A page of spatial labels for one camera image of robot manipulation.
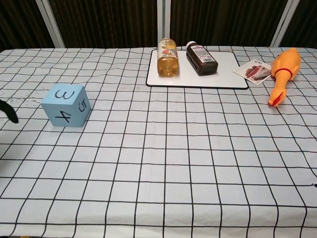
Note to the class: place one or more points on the dark brown medicine bottle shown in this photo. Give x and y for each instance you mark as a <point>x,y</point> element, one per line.
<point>201,59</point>

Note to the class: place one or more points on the orange rubber chicken toy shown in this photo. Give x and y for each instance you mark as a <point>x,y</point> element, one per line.
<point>284,69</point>

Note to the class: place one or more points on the dark ribbed partition panel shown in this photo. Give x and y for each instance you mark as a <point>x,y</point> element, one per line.
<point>223,22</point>
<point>19,22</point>
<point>106,22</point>
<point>304,22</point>

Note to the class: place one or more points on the light green numbered cube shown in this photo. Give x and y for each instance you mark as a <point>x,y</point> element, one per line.
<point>65,107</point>

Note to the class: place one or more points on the clear bottle of amber tea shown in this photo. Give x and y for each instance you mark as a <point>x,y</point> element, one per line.
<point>168,59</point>

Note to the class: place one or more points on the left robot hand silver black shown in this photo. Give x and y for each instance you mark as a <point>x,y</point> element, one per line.
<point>10,111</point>

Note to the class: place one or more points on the white board with black rim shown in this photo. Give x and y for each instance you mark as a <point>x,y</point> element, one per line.
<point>224,75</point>

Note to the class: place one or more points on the printed picture card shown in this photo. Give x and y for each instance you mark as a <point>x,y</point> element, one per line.
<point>252,72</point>

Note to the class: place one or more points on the white partition post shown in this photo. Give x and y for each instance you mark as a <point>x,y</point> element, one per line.
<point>50,23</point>
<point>283,22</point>
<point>164,22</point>

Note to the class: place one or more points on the white black-grid tablecloth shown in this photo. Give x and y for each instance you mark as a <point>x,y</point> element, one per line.
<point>158,161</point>

